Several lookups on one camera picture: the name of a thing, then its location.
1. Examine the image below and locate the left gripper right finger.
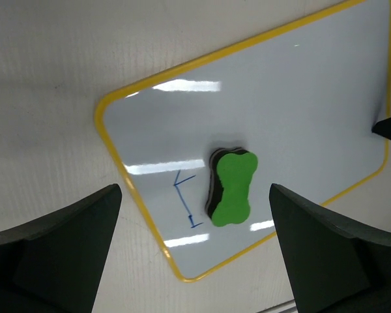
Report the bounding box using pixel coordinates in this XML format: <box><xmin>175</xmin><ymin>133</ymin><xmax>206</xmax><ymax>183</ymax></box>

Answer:
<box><xmin>269</xmin><ymin>184</ymin><xmax>391</xmax><ymax>312</ymax></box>

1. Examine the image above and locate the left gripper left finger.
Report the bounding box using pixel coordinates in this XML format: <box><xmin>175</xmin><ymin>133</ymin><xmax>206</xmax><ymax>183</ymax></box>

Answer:
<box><xmin>0</xmin><ymin>184</ymin><xmax>122</xmax><ymax>312</ymax></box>

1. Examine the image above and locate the green whiteboard eraser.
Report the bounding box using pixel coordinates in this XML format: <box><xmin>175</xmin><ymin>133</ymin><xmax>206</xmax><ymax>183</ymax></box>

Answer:
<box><xmin>205</xmin><ymin>147</ymin><xmax>258</xmax><ymax>227</ymax></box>

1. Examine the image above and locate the yellow-framed small whiteboard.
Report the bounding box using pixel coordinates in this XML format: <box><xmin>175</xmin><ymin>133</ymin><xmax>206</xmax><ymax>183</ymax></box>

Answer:
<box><xmin>94</xmin><ymin>1</ymin><xmax>391</xmax><ymax>282</ymax></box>

